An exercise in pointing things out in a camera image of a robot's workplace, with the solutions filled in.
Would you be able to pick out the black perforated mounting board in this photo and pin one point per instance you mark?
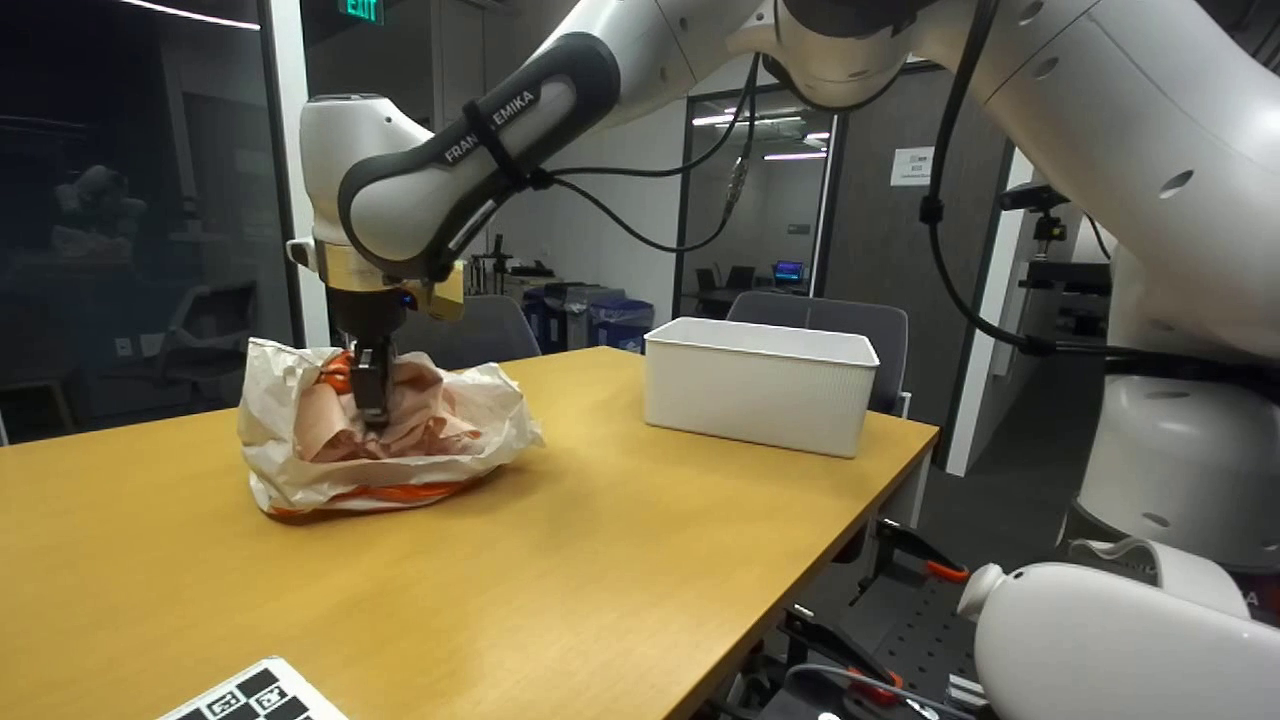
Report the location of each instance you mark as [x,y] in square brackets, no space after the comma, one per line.
[907,625]

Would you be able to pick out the blue storage bin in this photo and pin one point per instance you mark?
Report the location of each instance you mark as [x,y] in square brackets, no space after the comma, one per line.
[593,316]

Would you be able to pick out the orange black bar clamp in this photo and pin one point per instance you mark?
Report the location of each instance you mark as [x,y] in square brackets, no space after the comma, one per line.
[854,681]
[924,560]

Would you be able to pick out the black white checkerboard card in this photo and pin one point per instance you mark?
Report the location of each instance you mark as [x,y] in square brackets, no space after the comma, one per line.
[261,693]

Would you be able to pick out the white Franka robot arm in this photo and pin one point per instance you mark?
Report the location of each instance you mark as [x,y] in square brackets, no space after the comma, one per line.
[1146,161]

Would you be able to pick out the white rounded housing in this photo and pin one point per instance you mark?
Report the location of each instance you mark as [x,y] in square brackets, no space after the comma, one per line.
[1121,646]

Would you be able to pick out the green exit sign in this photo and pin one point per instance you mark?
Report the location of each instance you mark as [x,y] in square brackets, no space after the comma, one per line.
[361,10]

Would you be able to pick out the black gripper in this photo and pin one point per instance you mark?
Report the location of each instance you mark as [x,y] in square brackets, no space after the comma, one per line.
[374,316]

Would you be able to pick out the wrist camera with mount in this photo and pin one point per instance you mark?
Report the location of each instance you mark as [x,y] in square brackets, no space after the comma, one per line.
[441,286]

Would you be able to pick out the white window frame post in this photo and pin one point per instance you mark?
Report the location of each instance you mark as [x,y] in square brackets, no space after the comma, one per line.
[297,53]

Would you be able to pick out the white orange printed plastic bag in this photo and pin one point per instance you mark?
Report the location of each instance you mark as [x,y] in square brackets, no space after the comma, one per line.
[292,467]

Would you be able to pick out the white plastic basket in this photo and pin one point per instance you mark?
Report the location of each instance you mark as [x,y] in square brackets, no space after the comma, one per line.
[760,384]

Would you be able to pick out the white wall sign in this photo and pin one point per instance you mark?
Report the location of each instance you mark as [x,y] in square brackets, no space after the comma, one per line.
[913,167]

